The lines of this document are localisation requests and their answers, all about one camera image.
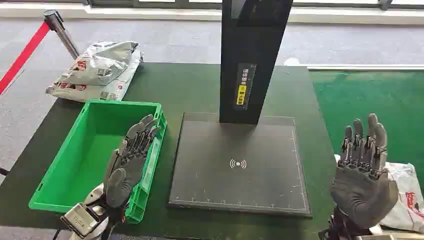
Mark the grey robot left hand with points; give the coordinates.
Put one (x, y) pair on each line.
(127, 172)

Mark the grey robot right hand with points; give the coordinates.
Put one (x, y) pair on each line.
(362, 195)

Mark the grey parcel bag red print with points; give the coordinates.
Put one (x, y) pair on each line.
(408, 198)

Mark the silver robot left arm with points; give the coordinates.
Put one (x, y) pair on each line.
(94, 198)

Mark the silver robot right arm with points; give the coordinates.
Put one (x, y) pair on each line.
(341, 229)

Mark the green plastic crate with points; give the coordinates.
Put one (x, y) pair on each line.
(82, 159)

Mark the flat grey parcel bag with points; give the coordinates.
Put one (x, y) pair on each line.
(114, 92)

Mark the green conveyor belt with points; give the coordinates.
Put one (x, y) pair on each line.
(371, 96)

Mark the crumpled grey parcel bag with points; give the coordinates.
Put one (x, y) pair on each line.
(99, 64)

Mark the black yellow warning label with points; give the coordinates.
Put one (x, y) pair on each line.
(244, 86)

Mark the red barrier belt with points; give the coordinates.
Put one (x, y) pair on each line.
(23, 56)

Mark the black scanner column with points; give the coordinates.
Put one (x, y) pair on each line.
(255, 43)

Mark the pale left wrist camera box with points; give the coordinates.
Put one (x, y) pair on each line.
(79, 219)

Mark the dark scanner base plate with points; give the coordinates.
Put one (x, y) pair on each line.
(238, 185)

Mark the white conveyor frame rail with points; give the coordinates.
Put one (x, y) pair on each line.
(364, 67)

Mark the metal stanchion post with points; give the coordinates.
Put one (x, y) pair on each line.
(63, 33)

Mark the dark window frame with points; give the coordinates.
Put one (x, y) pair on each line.
(112, 3)

